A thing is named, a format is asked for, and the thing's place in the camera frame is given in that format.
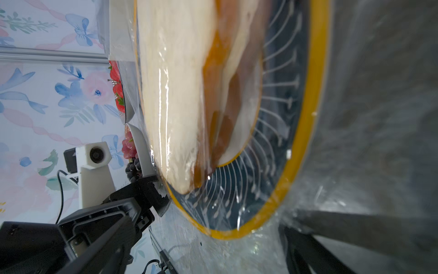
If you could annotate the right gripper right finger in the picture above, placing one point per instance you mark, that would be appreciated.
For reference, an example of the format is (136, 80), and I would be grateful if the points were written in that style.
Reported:
(324, 242)

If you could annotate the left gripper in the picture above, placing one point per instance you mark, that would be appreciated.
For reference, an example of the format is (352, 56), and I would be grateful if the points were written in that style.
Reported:
(37, 248)

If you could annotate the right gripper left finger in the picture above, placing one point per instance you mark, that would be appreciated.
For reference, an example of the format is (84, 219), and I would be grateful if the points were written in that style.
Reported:
(97, 244)

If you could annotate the blue yellow-rimmed plate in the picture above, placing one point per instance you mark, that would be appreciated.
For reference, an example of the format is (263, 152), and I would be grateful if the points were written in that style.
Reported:
(243, 194)

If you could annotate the clear plastic wrap sheet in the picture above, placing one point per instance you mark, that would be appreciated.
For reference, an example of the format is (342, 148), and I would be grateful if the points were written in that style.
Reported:
(374, 146)

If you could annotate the cream plastic wrap dispenser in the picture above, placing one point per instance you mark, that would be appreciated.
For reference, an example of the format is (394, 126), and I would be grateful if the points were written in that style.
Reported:
(115, 22)

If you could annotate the plate of grapes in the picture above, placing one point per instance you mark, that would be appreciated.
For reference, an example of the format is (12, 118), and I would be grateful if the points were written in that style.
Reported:
(135, 150)

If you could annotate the glass bowl of strawberries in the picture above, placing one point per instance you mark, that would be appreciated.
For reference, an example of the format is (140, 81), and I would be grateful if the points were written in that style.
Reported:
(123, 105)

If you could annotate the bread slices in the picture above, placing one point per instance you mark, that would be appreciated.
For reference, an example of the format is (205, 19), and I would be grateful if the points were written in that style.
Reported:
(200, 65)

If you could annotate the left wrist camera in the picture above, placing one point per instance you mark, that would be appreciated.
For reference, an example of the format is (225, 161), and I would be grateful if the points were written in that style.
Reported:
(89, 166)

